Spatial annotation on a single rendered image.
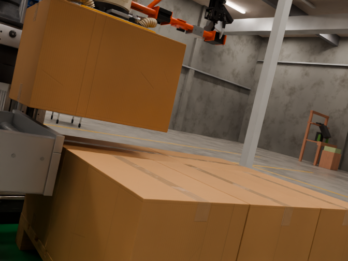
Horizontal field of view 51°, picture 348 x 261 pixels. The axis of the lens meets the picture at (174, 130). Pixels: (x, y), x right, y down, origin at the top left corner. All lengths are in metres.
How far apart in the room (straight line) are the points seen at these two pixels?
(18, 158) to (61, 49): 0.42
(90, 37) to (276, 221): 0.94
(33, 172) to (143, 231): 0.48
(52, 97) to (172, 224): 0.67
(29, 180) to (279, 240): 0.87
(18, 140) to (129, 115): 0.48
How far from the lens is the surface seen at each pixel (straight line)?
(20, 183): 1.30
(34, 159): 1.29
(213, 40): 1.97
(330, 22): 13.42
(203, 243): 1.13
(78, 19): 1.45
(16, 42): 1.99
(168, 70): 1.61
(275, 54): 4.82
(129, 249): 1.00
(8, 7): 2.13
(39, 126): 1.48
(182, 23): 1.86
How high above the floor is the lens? 0.77
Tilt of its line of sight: 3 degrees down
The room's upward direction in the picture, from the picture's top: 13 degrees clockwise
